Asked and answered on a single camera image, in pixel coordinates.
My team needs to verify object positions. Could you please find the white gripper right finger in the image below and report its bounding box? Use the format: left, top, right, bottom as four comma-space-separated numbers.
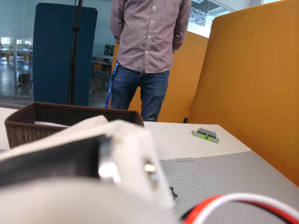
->
100, 119, 175, 209

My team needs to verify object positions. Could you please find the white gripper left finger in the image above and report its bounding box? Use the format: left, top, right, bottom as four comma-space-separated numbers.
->
0, 115, 109, 162

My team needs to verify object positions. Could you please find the brown woven basket bin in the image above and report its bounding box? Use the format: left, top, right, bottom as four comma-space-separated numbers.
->
4, 101, 145, 149

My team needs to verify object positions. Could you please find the white sheet in basket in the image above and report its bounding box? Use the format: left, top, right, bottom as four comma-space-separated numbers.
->
34, 120, 71, 128

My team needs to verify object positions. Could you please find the green and grey brick build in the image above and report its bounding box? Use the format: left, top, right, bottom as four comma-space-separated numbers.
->
191, 127, 221, 145

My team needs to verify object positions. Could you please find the dark blue partition panel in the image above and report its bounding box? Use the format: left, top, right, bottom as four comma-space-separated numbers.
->
32, 2, 98, 107

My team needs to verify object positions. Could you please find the black stand pole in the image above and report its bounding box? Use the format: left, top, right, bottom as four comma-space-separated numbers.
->
67, 0, 84, 105

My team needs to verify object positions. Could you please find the grey studded baseplate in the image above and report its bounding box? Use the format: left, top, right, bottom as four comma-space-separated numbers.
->
158, 151, 299, 224

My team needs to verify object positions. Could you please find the person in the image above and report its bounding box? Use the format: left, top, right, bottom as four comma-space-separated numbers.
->
109, 0, 192, 122

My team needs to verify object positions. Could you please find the large orange partition panel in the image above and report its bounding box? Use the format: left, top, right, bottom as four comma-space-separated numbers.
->
187, 0, 299, 187

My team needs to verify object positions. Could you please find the blue lanyard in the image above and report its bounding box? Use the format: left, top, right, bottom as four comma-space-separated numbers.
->
105, 60, 120, 109

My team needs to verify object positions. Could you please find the red white black servo cable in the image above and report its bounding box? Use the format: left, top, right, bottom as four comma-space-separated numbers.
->
180, 193, 299, 224

